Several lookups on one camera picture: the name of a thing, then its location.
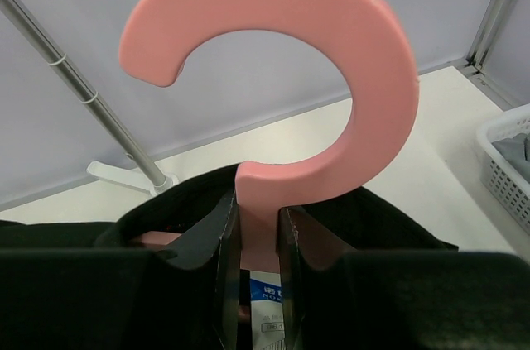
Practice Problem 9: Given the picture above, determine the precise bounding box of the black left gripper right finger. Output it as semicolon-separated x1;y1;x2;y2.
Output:
277;209;529;349

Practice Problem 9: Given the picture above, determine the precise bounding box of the black shirt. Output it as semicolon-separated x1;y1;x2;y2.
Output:
0;162;460;350

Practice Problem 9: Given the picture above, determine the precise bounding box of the metal clothes rack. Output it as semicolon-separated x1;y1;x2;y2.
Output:
1;0;179;196

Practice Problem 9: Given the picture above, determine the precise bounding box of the pink plastic hanger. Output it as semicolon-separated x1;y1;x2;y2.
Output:
118;0;419;272

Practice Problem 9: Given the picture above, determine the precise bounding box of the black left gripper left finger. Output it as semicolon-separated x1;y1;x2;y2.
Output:
1;191;240;349

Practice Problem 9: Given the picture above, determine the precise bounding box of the grey shirt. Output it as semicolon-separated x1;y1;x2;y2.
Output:
493;132;529;181

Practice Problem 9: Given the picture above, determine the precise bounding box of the white plastic basket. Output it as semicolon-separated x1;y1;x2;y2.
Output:
476;105;529;233

